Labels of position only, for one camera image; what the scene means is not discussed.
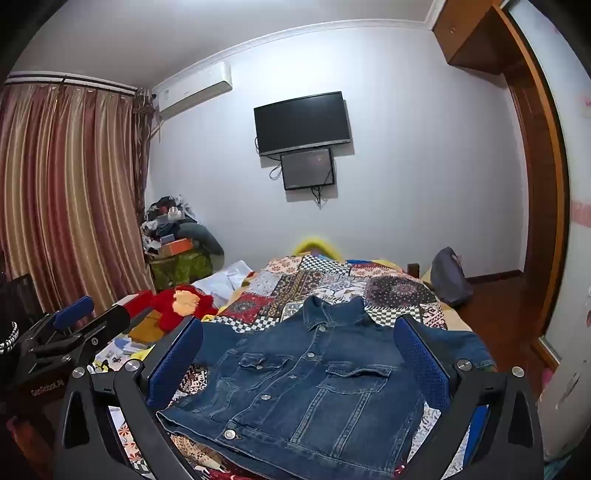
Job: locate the printed cartoon sheet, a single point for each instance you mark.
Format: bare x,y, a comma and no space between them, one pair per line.
113,353

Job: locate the striped brown curtain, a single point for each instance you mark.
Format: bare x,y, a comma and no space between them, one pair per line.
69,194

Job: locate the red plush toy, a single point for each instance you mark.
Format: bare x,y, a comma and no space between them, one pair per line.
180,302

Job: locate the small black wall monitor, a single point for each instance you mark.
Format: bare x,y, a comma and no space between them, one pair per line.
307,168

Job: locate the white plastic bag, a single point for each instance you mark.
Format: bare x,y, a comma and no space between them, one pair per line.
221,281

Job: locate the mustard cloth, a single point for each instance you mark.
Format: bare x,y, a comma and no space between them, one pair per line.
143,330

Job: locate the curtain rail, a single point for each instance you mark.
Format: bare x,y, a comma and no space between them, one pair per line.
69,81

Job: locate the pile of clutter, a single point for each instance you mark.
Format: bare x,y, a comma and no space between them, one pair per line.
161,217

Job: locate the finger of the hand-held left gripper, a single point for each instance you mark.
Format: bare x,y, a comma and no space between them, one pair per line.
108,323
74,310

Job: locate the blue denim jacket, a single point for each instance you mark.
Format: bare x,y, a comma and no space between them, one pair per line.
300,387

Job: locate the yellow blanket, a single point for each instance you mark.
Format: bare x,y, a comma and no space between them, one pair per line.
314,242

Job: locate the orange box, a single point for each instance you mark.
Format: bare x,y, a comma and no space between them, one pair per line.
175,247

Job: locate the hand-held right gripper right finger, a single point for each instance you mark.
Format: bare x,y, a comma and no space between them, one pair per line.
420,360

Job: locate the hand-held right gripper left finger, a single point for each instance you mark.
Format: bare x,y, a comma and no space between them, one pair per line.
180,355

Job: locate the white sliding wardrobe door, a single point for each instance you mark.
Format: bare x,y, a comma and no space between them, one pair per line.
570,230

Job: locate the black mesh chair back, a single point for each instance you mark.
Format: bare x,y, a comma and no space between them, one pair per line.
18,295

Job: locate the black beaded item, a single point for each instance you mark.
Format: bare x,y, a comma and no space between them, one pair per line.
8,337

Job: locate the white air conditioner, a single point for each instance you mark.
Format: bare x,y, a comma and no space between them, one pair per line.
194,90

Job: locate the wooden bed post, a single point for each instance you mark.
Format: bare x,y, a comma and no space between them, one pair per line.
413,269

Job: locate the black wall television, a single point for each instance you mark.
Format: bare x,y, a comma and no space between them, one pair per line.
302,122

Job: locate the grey bag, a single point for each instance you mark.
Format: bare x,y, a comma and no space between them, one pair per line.
450,277

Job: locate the patchwork quilt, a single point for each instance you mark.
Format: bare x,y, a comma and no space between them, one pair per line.
323,286

